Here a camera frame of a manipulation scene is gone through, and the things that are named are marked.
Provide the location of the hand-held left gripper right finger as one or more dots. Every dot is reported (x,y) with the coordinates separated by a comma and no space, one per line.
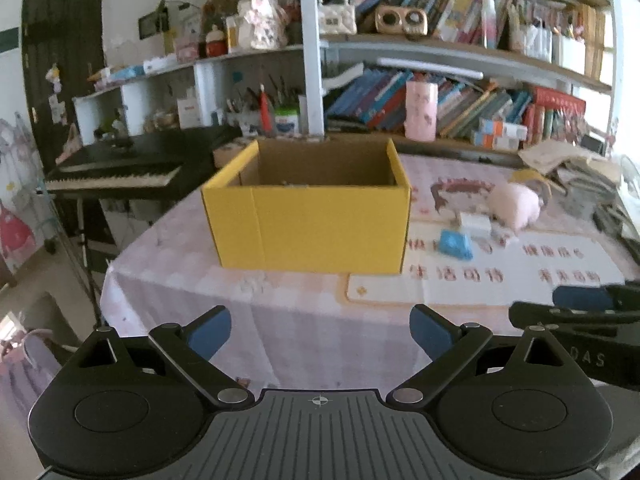
(430,332)

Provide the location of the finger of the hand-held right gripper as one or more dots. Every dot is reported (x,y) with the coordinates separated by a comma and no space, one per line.
(582,298)
(550,316)

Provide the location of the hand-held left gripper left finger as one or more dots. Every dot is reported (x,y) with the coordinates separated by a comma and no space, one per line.
(212,332)

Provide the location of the pink plush pig toy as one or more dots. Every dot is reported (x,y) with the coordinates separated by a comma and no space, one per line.
(515,205)

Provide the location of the yellow cardboard box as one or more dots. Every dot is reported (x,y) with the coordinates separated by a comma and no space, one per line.
(310,230)

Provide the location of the desktop with pink checkered cloth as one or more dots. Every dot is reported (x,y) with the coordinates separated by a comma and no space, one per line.
(200,300)

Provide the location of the white printed desk mat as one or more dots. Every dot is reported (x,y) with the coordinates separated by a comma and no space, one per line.
(500,280)

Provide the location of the dark desk item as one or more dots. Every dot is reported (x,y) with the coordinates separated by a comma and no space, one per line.
(617,230)

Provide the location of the blue packet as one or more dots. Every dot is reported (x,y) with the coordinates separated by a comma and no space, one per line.
(456,246)

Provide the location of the small white box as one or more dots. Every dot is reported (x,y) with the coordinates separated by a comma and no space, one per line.
(475,222)

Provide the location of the pile of papers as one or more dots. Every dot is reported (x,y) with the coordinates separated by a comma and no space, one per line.
(565,170)

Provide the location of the white desk fan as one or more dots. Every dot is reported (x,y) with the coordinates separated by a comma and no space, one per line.
(631,177)

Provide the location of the yellow hair band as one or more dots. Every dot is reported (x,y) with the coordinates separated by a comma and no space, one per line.
(525,176)

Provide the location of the black keyboard stand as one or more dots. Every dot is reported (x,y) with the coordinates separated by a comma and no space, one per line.
(85,255)

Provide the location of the small medicine boxes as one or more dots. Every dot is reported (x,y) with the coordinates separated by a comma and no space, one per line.
(500,132)

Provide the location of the black electronic keyboard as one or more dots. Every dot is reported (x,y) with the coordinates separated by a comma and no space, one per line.
(130,165)

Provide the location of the pink backpack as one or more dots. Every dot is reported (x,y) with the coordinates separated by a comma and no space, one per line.
(25,365)

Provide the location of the white pen holder with pens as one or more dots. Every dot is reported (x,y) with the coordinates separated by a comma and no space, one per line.
(245,117)

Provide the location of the pink cylindrical container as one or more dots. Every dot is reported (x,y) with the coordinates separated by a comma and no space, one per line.
(421,112)

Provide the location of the white carton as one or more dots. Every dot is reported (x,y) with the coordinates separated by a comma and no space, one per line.
(189,112)

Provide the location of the green and white wipes tub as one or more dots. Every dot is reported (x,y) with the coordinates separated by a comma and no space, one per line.
(286,122)

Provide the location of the row of colourful books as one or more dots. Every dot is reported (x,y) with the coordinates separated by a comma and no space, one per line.
(380,100)
(465,15)

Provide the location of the thick white book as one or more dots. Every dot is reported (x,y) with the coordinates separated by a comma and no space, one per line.
(342,77)

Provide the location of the flat boxes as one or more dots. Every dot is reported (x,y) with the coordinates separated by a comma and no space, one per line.
(135,67)

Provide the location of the red jar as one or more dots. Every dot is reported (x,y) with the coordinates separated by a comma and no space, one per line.
(216,45)

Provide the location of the white bookshelf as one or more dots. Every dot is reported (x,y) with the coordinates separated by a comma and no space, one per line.
(310,60)

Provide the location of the brown wooden radio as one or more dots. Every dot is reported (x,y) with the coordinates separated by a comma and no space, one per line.
(401,21)

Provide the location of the white plush doll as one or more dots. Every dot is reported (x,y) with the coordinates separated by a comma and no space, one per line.
(262,22)

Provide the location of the dark brown door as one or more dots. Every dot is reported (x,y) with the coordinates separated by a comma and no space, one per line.
(75,35)

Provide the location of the white quilted handbag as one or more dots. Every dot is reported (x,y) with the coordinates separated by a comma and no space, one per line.
(337,15)

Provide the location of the cartoon wall sticker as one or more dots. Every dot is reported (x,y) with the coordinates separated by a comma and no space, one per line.
(15,210)

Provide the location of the dark picture frame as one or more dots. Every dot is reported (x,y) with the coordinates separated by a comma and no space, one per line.
(150,24)

